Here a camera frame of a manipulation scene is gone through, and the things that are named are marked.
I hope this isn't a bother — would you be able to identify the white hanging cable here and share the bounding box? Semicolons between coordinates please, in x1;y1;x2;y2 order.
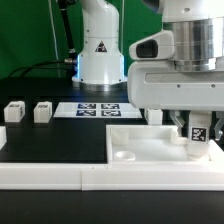
47;0;62;78

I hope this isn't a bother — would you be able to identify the white marker sheet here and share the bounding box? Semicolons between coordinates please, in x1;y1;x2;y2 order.
54;102;142;119

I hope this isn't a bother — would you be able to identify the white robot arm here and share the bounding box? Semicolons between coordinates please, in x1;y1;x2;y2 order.
58;0;224;138

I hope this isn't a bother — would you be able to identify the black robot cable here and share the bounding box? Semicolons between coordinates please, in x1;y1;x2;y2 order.
7;0;78;78

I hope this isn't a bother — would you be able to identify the white square table top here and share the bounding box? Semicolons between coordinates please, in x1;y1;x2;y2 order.
106;125;224;164

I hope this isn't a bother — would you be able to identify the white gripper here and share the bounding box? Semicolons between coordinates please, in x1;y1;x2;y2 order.
128;61;224;141

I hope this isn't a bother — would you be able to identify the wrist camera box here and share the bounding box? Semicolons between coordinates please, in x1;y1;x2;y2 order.
129;30;175;61

